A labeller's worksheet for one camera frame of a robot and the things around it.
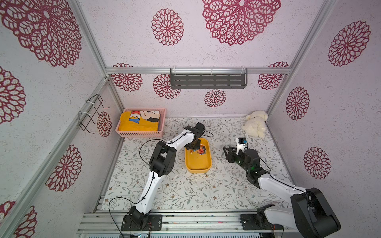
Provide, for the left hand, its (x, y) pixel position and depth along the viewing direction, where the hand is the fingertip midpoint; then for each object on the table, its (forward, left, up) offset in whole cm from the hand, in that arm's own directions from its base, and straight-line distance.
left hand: (193, 147), depth 102 cm
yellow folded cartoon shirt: (+19, +40, +6) cm, 45 cm away
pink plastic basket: (+9, +26, +4) cm, 28 cm away
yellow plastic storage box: (-10, -4, 0) cm, 11 cm away
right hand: (-8, -19, +14) cm, 25 cm away
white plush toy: (+12, -43, +9) cm, 46 cm away
